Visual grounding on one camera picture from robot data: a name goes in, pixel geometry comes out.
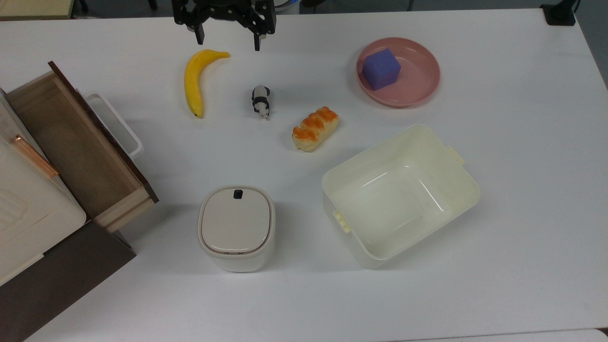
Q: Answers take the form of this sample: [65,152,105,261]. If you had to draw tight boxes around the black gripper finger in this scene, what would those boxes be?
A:
[237,0,276,51]
[172,0,206,46]

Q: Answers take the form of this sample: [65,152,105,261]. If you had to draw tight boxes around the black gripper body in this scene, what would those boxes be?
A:
[183,0,253,21]

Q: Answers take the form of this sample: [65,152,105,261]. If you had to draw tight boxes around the small panda toy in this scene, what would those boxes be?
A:
[251,85,271,120]

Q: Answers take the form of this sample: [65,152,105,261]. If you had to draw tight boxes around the orange topped bread toy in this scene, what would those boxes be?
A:
[292,106,340,152]

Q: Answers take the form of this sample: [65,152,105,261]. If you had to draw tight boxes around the wooden drawer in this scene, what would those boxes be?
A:
[6,61,159,233]

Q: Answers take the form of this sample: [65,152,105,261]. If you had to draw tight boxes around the yellow banana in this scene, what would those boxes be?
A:
[184,49,231,119]

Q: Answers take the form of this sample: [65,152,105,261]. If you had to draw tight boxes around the purple cube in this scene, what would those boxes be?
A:
[361,48,401,91]

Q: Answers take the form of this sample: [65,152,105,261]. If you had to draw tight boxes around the pink plate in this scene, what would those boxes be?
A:
[356,38,441,108]

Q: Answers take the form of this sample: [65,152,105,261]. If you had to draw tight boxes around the light wooden table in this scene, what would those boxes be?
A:
[0,0,76,20]

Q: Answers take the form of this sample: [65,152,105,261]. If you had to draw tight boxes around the small cream trash can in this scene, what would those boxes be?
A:
[198,185,276,273]

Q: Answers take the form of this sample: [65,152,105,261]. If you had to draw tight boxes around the cream plastic bin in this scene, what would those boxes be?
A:
[322,124,481,269]

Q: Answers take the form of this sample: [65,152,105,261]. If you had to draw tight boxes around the cream storage box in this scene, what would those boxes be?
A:
[0,90,87,285]

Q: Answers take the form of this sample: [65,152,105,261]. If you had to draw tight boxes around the dark brown cabinet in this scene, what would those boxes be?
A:
[0,221,137,342]

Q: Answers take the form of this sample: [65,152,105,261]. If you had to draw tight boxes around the black table clamp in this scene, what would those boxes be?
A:
[541,0,578,26]

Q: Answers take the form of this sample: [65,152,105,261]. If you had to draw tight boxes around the white drawer handle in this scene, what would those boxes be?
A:
[85,93,143,160]

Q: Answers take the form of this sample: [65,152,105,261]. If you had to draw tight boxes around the copper box handle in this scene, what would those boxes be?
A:
[12,135,59,179]

